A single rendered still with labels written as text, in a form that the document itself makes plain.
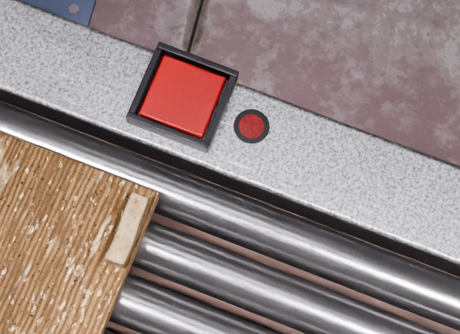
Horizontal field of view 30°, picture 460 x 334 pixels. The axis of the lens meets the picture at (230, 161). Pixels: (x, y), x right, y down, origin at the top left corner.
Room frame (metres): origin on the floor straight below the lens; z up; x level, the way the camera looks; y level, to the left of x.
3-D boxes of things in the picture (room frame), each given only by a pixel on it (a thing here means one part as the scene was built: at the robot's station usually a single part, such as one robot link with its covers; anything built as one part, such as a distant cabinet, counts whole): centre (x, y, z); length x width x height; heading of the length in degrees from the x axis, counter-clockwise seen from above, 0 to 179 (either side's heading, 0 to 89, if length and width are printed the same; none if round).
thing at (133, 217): (0.12, 0.07, 0.95); 0.06 x 0.02 x 0.03; 169
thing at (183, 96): (0.25, 0.05, 0.92); 0.06 x 0.06 x 0.01; 79
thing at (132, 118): (0.25, 0.05, 0.92); 0.08 x 0.08 x 0.02; 79
